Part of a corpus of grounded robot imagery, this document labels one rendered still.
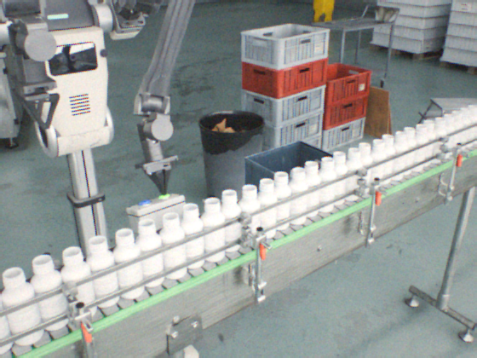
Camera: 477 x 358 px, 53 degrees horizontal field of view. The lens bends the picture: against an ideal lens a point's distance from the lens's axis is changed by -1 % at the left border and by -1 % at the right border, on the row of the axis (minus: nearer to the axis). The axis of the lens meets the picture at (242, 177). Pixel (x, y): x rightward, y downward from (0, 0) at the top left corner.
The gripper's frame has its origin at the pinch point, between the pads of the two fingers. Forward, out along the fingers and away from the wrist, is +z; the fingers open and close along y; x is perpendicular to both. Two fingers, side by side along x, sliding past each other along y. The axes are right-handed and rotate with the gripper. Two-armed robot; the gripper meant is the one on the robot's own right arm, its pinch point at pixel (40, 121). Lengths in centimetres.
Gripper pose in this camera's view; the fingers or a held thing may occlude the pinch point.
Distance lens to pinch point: 109.9
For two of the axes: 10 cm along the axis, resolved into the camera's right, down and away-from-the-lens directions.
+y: 6.1, 3.6, -7.1
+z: -0.1, 8.9, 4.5
